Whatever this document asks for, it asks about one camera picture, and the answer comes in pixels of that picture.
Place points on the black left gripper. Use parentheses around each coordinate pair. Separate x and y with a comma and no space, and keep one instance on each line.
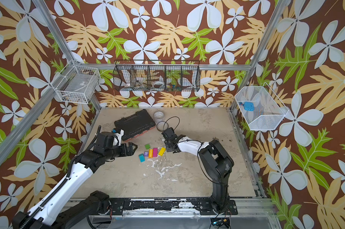
(131,151)

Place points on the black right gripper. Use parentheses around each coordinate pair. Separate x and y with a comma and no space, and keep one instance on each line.
(170,139)

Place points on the yellow block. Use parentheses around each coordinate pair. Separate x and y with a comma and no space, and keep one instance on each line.
(162,151)

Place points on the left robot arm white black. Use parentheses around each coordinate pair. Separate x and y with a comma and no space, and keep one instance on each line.
(49,214)

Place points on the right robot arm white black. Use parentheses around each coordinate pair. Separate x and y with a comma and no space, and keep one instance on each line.
(213,159)

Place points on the teal wood block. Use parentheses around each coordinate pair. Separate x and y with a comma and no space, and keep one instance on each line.
(141,157)

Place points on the magenta wood block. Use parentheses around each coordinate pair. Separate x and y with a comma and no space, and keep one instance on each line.
(155,152)

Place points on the black plastic tool case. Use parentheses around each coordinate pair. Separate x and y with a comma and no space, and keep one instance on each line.
(135,124)

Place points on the white tape roll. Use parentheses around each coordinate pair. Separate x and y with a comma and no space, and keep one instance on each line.
(158,84)

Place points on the blue object in basket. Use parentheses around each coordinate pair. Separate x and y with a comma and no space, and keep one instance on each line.
(247,106)

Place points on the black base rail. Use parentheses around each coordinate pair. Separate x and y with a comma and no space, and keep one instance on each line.
(199,206)

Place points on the black wire basket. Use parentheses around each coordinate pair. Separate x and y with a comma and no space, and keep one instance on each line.
(178,75)

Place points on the white wire basket left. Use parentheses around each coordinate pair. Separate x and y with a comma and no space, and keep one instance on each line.
(76,83)

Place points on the white wire basket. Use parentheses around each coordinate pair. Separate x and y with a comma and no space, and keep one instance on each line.
(269,110)
(76,83)

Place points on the white wire basket right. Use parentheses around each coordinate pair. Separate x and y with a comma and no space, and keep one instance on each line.
(269,110)

